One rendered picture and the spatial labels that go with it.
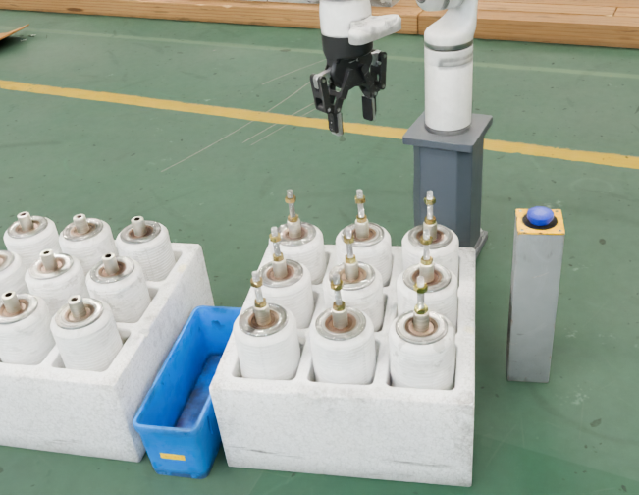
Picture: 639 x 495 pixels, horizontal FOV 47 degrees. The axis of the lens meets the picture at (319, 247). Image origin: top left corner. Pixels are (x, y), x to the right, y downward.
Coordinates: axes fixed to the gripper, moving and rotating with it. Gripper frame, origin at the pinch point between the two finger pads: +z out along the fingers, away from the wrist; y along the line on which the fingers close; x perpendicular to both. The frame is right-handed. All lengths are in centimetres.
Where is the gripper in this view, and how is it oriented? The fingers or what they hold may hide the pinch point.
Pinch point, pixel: (352, 119)
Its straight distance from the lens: 116.4
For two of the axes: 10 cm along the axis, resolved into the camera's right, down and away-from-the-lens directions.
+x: 6.5, 3.7, -6.6
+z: 0.9, 8.3, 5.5
